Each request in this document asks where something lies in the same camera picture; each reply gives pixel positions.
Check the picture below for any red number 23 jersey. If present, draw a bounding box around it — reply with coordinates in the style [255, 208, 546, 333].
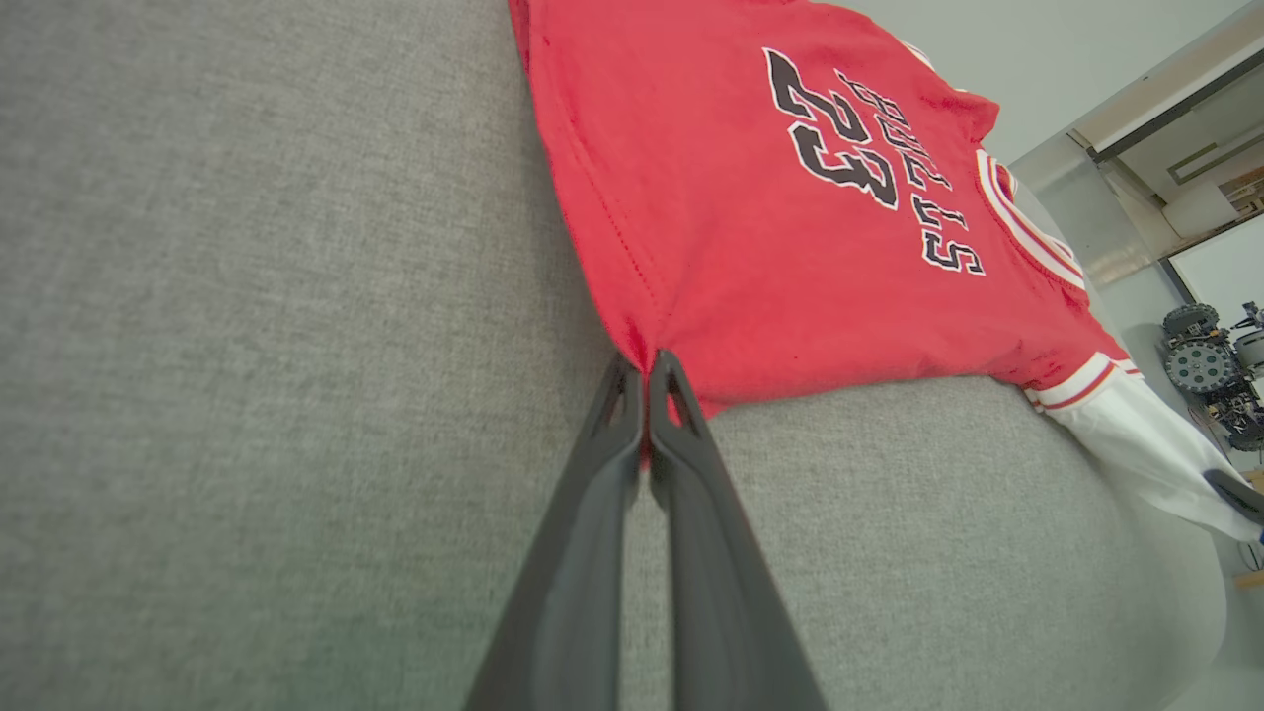
[508, 0, 1264, 545]

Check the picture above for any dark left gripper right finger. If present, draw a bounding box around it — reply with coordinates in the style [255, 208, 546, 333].
[646, 349, 827, 711]

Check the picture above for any grey fabric sofa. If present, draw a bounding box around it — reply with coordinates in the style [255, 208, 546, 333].
[0, 0, 1230, 711]

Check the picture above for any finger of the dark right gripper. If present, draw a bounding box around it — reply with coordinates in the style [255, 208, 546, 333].
[1203, 468, 1264, 525]

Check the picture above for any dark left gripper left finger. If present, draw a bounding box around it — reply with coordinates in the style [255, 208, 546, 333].
[463, 351, 648, 711]

